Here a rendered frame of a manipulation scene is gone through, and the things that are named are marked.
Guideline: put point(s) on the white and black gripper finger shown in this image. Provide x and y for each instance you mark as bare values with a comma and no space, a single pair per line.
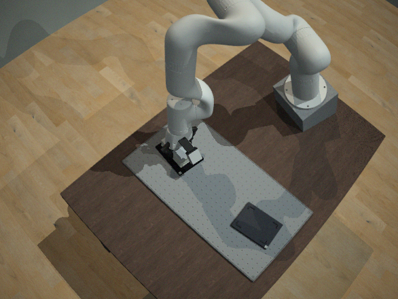
194,129
166,150

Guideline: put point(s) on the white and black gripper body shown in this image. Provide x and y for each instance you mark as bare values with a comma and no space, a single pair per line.
173,139

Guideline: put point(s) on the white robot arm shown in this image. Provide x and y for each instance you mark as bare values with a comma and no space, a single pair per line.
239,23

